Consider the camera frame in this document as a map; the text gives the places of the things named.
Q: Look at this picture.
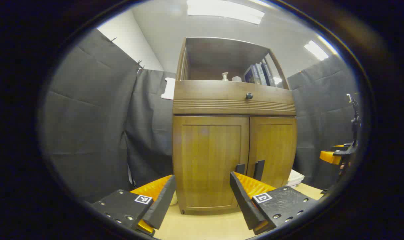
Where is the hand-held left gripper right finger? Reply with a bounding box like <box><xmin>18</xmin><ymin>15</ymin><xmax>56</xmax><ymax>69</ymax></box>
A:
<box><xmin>230</xmin><ymin>172</ymin><xmax>319</xmax><ymax>235</ymax></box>

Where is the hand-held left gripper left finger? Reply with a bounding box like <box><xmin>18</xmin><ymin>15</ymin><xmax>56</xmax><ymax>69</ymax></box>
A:
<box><xmin>89</xmin><ymin>174</ymin><xmax>177</xmax><ymax>237</ymax></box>

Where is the wooden cabinet door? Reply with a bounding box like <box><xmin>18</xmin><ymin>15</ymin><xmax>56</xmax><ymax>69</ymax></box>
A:
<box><xmin>247</xmin><ymin>117</ymin><xmax>297</xmax><ymax>189</ymax></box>
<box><xmin>173</xmin><ymin>116</ymin><xmax>250</xmax><ymax>211</ymax></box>

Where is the brown wooden shoe cabinet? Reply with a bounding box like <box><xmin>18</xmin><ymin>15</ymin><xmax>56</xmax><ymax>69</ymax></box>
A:
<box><xmin>172</xmin><ymin>37</ymin><xmax>297</xmax><ymax>215</ymax></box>

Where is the black backdrop cloth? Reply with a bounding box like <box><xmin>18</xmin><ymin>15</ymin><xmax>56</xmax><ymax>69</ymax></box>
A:
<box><xmin>42</xmin><ymin>29</ymin><xmax>176</xmax><ymax>202</ymax></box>
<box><xmin>287</xmin><ymin>55</ymin><xmax>360</xmax><ymax>190</ymax></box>

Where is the cream cardboard box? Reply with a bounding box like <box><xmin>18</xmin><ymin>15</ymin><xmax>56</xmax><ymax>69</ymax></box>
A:
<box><xmin>288</xmin><ymin>169</ymin><xmax>305</xmax><ymax>182</ymax></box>

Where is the ceiling light panel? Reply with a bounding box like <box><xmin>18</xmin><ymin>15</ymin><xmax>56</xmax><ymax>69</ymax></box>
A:
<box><xmin>304</xmin><ymin>40</ymin><xmax>329</xmax><ymax>61</ymax></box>
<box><xmin>187</xmin><ymin>0</ymin><xmax>265</xmax><ymax>25</ymax></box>

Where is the dark blue book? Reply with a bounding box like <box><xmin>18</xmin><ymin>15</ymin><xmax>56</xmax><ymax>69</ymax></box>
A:
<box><xmin>243</xmin><ymin>65</ymin><xmax>259</xmax><ymax>84</ymax></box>
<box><xmin>261</xmin><ymin>63</ymin><xmax>276</xmax><ymax>87</ymax></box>
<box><xmin>254</xmin><ymin>64</ymin><xmax>267</xmax><ymax>86</ymax></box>

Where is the white plastic board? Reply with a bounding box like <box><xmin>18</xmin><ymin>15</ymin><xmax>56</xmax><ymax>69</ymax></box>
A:
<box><xmin>161</xmin><ymin>77</ymin><xmax>176</xmax><ymax>100</ymax></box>

